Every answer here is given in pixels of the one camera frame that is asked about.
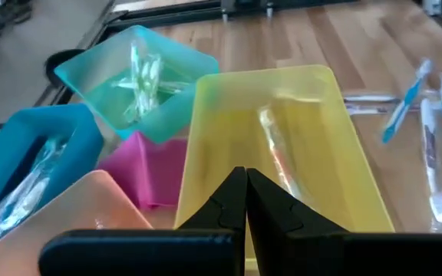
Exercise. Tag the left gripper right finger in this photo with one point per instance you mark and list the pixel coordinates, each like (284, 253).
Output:
(359, 257)

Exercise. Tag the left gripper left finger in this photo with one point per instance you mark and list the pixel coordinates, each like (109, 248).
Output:
(148, 253)

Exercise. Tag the green toothbrush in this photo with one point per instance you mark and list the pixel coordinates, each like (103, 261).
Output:
(175, 87)
(132, 113)
(134, 69)
(150, 88)

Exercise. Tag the small pink plastic bin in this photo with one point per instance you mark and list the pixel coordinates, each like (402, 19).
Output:
(148, 168)

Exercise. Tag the orange translucent plastic bin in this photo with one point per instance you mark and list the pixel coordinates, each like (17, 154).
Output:
(71, 214)

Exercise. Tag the purple toothbrush in clear wrapper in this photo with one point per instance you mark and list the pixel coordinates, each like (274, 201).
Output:
(430, 153)

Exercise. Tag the yellow translucent plastic bin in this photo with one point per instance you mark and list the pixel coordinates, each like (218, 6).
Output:
(225, 153)

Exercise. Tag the blue plastic bin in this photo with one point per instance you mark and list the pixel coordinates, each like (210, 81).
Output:
(71, 130)

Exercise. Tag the teal translucent plastic bin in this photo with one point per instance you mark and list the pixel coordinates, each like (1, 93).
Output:
(90, 65)

